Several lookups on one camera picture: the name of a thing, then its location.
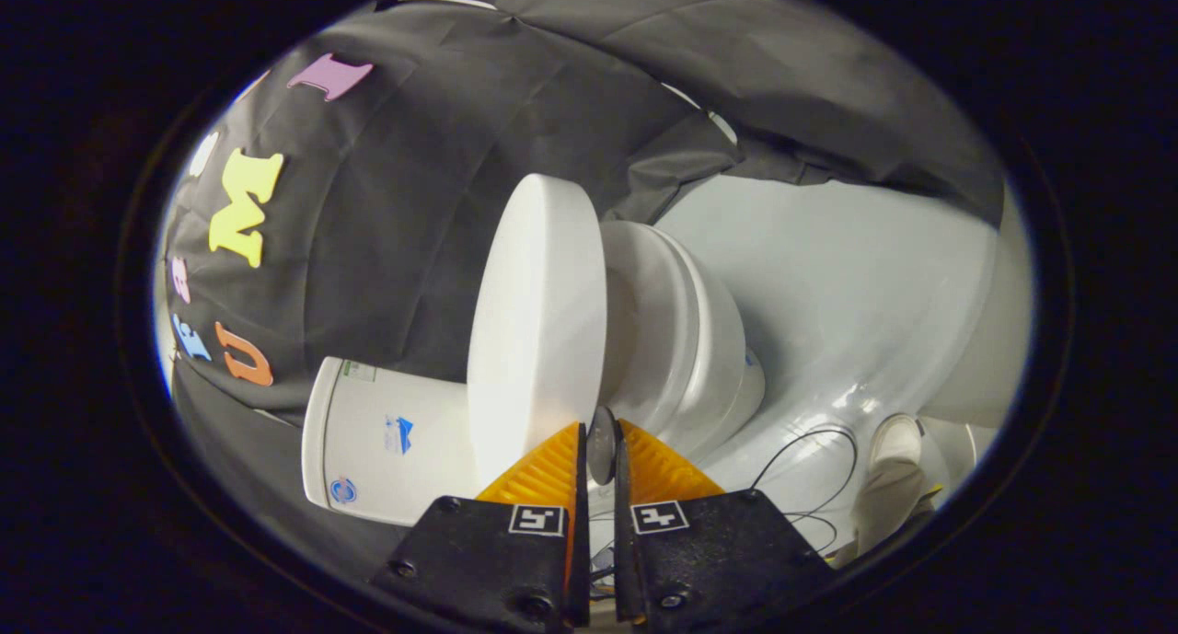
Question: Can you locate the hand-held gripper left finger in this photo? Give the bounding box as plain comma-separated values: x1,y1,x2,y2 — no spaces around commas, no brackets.
368,421,590,633

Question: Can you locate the person's white shoe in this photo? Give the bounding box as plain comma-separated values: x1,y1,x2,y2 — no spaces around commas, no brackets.
870,413,924,469

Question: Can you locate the person's beige trouser leg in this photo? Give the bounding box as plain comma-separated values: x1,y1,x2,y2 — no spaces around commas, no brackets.
833,459,941,563

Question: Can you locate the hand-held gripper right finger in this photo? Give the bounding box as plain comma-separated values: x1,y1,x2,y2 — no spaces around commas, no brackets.
612,420,838,628

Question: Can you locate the thin black cable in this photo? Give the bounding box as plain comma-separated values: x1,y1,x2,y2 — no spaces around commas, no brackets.
750,427,859,557

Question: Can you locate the black backdrop cloth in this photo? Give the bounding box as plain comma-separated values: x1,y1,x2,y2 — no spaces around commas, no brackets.
156,0,1004,580

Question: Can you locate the white toilet bowl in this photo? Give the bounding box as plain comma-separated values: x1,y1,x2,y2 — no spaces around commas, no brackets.
598,220,767,460

